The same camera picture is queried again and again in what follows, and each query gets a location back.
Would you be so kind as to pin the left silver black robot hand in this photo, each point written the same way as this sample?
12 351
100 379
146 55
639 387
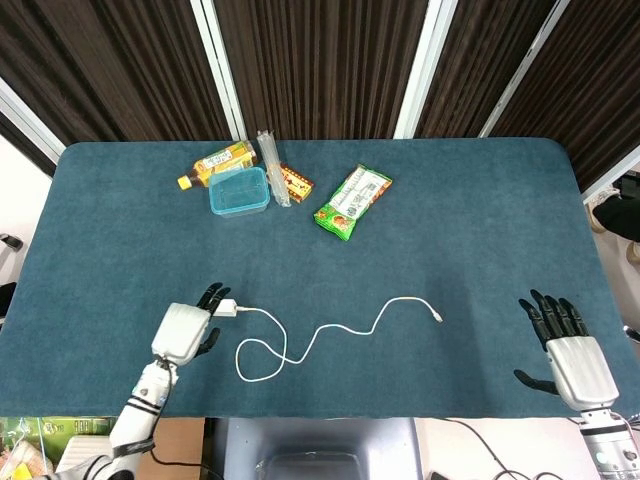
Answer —
180 330

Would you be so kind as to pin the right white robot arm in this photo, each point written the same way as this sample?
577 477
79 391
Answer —
610 445

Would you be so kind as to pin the green cardboard box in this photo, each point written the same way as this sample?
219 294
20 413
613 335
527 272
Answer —
60 427

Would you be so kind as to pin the red brown snack box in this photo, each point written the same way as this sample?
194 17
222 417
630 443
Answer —
300 186

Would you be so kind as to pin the clear plastic tube bundle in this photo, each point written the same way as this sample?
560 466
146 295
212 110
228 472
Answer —
274 165

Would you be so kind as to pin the white power adapter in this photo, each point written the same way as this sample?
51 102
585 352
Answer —
226 308

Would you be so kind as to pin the blue clear plastic container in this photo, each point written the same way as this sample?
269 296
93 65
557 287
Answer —
239 192

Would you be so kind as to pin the green snack bag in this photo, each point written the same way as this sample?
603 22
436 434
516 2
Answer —
355 200

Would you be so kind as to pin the tea bottle yellow label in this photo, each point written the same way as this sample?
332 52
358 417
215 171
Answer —
220 162

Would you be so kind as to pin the blue table cloth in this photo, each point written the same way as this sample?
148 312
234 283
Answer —
400 270

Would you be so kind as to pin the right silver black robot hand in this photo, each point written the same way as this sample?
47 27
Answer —
580 370

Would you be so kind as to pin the dark brown corrugated panel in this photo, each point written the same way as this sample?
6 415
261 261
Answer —
480 60
110 65
320 65
590 90

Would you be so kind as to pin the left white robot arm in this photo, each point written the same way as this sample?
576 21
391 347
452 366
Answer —
135 425

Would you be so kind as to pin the white partition post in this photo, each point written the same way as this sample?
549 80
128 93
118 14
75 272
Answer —
30 122
525 65
419 70
612 177
220 70

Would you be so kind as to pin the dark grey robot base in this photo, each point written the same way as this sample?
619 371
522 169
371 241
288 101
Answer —
320 442

